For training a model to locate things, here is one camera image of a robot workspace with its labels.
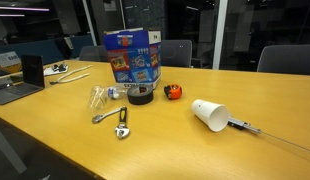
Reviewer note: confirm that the blue upholstered bench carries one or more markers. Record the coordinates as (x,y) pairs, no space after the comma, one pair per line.
(45,50)

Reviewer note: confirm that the white yellow sign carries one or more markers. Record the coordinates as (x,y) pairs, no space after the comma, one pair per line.
(6,61)

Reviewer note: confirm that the orange measuring tape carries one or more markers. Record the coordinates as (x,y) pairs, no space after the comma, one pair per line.
(175,91)

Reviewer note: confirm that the purple light strip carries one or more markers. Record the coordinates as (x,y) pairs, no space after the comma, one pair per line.
(21,9)

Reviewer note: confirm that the grey office chair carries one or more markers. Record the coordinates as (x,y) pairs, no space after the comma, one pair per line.
(176,53)
(288,60)
(93,53)

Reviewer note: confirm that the silver vernier caliper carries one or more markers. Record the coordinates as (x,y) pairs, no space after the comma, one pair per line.
(240,124)

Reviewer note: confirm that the black duct tape roll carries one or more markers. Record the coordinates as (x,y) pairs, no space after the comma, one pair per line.
(140,98)

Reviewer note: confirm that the blue cardboard snack box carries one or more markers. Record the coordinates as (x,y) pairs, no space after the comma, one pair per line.
(131,56)

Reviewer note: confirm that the white window post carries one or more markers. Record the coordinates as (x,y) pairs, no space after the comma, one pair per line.
(220,33)
(89,21)

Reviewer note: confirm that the white paper cup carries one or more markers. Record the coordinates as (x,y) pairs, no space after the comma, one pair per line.
(208,113)

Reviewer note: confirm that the silver combination wrench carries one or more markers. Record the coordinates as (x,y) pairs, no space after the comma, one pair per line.
(108,114)

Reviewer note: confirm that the white cloth with black item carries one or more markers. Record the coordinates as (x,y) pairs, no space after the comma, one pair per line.
(50,71)

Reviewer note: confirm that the clear plastic bottle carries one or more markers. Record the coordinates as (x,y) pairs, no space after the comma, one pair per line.
(98,96)

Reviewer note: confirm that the dark grey laptop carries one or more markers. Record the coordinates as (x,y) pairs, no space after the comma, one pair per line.
(31,71)

